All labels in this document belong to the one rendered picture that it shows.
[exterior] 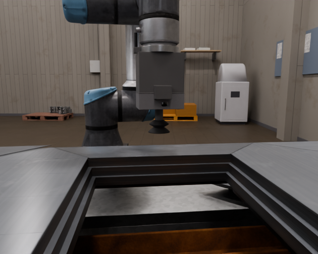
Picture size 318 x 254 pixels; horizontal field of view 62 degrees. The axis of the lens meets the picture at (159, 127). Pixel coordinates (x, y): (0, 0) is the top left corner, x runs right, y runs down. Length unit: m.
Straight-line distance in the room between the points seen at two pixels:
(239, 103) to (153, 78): 6.31
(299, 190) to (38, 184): 0.33
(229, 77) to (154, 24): 6.32
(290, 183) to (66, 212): 0.29
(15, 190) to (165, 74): 0.30
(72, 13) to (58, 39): 8.35
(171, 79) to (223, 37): 8.11
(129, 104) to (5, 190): 0.61
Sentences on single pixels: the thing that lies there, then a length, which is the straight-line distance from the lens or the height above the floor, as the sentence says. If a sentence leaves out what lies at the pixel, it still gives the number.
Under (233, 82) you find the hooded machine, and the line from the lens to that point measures 6.71.
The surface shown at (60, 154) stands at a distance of 0.53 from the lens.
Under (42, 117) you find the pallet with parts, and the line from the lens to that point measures 7.96.
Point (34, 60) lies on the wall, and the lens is 9.18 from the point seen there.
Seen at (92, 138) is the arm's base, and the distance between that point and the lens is 0.94.
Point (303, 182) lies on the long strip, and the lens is 0.41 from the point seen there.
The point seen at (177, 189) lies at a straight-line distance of 0.81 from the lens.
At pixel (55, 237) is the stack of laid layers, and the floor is 0.85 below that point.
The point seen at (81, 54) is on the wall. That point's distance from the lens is 8.67.
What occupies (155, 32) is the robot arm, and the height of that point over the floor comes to 1.08.
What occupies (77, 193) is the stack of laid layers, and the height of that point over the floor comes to 0.85.
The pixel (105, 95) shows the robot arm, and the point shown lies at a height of 0.96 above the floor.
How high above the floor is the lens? 0.99
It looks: 9 degrees down
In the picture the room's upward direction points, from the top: straight up
